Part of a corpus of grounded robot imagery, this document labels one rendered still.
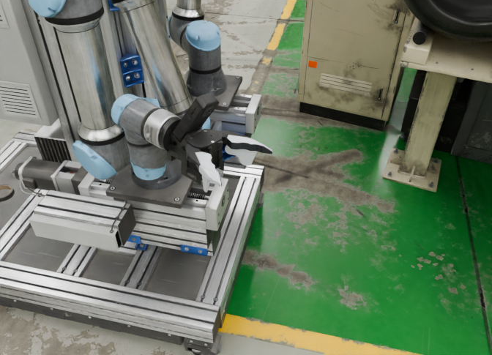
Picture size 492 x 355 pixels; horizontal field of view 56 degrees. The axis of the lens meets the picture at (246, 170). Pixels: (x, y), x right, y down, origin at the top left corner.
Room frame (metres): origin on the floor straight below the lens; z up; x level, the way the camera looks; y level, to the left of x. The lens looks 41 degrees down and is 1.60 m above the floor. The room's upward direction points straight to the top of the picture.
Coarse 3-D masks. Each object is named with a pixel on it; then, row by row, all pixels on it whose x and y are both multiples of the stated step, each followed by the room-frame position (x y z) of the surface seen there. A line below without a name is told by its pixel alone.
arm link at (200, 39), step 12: (192, 24) 1.52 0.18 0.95; (204, 24) 1.53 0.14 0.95; (180, 36) 1.54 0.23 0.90; (192, 36) 1.46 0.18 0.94; (204, 36) 1.46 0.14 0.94; (216, 36) 1.47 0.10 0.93; (192, 48) 1.46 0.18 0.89; (204, 48) 1.44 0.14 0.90; (216, 48) 1.46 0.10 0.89; (192, 60) 1.46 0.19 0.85; (204, 60) 1.44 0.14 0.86; (216, 60) 1.46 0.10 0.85
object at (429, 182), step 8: (392, 152) 2.00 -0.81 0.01; (400, 152) 2.00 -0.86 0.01; (432, 160) 1.93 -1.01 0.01; (440, 160) 1.93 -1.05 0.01; (392, 168) 1.86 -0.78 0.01; (384, 176) 1.80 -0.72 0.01; (392, 176) 1.80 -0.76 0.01; (400, 176) 1.80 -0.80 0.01; (408, 176) 1.80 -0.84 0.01; (416, 176) 1.80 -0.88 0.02; (424, 176) 1.79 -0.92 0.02; (432, 176) 1.80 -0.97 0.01; (408, 184) 1.75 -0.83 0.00; (416, 184) 1.74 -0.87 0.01; (424, 184) 1.74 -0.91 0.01; (432, 184) 1.72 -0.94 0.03
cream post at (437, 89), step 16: (432, 80) 1.82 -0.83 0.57; (448, 80) 1.80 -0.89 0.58; (432, 96) 1.82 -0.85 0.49; (448, 96) 1.79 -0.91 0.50; (416, 112) 1.84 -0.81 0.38; (432, 112) 1.81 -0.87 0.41; (416, 128) 1.83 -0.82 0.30; (432, 128) 1.80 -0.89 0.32; (416, 144) 1.82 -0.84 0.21; (432, 144) 1.79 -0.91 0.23; (416, 160) 1.81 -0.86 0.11
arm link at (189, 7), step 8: (184, 0) 1.59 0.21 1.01; (192, 0) 1.59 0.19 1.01; (200, 0) 1.61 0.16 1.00; (176, 8) 1.60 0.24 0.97; (184, 8) 1.59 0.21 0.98; (192, 8) 1.59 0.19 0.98; (200, 8) 1.62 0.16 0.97; (176, 16) 1.58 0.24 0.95; (184, 16) 1.57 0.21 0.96; (192, 16) 1.57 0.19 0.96; (200, 16) 1.59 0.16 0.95; (168, 24) 1.63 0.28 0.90; (176, 24) 1.58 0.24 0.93; (184, 24) 1.56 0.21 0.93; (176, 32) 1.57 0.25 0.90; (176, 40) 1.56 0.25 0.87
